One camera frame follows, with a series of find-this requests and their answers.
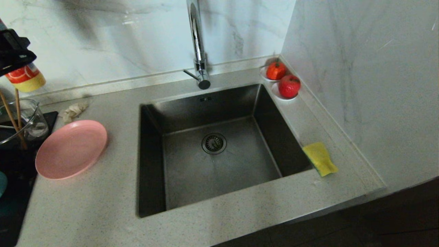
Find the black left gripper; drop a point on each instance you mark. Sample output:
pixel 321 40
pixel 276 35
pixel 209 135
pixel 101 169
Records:
pixel 12 41

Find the yellow dish soap bottle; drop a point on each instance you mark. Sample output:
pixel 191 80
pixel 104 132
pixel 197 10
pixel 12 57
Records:
pixel 29 80

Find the metal sink drain strainer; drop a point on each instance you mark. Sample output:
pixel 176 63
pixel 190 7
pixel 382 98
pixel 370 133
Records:
pixel 214 143

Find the stainless steel sink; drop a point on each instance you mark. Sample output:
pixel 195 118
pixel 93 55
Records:
pixel 240 164

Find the yellow green sponge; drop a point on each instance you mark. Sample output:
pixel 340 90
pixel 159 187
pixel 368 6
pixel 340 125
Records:
pixel 320 157

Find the brown wooden chopstick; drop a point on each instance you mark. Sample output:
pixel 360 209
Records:
pixel 10 116
pixel 18 106

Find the clear glass jar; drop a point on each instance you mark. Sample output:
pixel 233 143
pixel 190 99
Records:
pixel 36 123

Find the crumpled beige rag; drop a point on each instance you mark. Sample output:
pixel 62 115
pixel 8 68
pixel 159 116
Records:
pixel 73 111

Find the pink round plate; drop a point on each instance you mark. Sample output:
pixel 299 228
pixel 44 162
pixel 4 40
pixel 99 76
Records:
pixel 70 149

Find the chrome faucet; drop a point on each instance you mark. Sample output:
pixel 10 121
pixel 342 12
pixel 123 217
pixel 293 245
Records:
pixel 198 44

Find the orange-red tomato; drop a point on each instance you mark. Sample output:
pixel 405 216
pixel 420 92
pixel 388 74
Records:
pixel 276 71

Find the red apple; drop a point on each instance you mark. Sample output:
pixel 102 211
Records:
pixel 289 86

